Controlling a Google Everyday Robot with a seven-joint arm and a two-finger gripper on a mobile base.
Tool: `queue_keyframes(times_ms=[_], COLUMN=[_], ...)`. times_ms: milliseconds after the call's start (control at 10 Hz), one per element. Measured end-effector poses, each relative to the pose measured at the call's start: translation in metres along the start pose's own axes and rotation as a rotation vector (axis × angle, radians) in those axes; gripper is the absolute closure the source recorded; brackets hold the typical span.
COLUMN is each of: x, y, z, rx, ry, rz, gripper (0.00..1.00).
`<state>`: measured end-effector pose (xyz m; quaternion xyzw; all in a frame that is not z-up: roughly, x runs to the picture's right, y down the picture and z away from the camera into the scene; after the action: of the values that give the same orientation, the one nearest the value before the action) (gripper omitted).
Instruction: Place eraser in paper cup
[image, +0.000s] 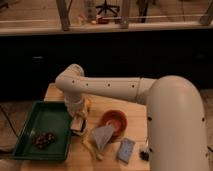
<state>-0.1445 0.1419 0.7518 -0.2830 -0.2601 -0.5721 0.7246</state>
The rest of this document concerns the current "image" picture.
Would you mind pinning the small black object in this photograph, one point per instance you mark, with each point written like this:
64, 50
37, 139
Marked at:
144, 155

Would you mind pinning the black office chair base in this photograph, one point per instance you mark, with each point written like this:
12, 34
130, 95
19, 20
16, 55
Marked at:
105, 7

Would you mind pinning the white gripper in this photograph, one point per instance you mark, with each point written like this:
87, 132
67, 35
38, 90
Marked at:
78, 123

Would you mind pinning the metal frame railing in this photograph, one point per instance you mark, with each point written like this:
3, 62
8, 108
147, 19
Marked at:
19, 17

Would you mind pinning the red bowl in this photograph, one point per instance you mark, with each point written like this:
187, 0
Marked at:
117, 118

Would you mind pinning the green plastic tray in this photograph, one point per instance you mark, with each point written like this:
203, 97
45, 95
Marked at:
45, 117

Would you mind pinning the dark grape bunch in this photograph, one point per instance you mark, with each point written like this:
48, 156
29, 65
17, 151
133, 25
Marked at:
43, 140

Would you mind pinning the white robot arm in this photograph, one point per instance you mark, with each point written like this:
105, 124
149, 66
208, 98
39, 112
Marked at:
176, 127

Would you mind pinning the yellow banana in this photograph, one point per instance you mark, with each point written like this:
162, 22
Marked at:
92, 150

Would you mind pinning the tipped white paper cup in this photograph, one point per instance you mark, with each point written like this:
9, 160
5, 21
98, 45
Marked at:
102, 135

